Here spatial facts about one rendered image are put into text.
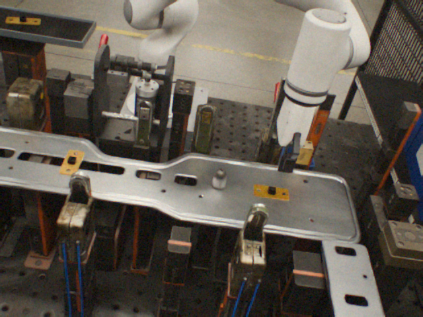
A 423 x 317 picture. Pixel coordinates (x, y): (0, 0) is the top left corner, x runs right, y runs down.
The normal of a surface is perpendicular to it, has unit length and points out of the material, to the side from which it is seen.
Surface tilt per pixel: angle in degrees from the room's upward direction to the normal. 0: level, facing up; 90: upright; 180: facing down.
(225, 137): 0
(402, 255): 89
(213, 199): 0
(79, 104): 90
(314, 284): 0
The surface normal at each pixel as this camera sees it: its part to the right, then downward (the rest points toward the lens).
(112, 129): 0.15, -0.76
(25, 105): -0.06, 0.63
